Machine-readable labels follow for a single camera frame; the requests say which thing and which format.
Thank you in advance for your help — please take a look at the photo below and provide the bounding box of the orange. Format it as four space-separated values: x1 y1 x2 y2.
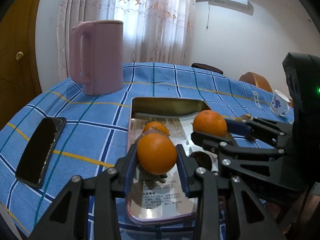
193 110 227 137
143 121 170 136
137 133 177 175

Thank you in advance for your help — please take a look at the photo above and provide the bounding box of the cut fruit piece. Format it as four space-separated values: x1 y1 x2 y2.
235 113 253 121

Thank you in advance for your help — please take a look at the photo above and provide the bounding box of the large purple round fruit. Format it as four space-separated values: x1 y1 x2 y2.
135 127 163 144

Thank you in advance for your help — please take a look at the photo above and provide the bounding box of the white blue floral cup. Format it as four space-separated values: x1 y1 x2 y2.
270 90 290 117

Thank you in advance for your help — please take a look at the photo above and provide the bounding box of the dark fruit in box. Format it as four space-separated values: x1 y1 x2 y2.
190 151 213 171

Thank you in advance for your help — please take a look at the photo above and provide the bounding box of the brown leather armchair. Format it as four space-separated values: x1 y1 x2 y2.
239 72 273 93

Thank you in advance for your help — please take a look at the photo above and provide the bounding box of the black smartphone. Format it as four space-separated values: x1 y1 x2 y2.
15 117 67 189

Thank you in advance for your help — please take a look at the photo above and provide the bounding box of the orange in box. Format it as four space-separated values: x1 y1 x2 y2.
143 121 170 136

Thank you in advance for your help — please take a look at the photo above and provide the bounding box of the gold pink tin box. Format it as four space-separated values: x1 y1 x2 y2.
126 97 209 226

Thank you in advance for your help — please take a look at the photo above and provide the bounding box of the dark round stool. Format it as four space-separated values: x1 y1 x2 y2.
191 63 223 75

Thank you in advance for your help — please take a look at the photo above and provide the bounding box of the blue plaid tablecloth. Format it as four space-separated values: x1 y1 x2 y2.
1 62 293 235

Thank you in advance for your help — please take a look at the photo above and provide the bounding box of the sheer floral curtain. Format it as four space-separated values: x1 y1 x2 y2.
57 0 196 79

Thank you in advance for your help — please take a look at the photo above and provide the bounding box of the pink kettle jug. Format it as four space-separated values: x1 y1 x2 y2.
69 20 124 95

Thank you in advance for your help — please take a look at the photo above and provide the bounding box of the brass door knob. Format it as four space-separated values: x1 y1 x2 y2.
16 51 24 61

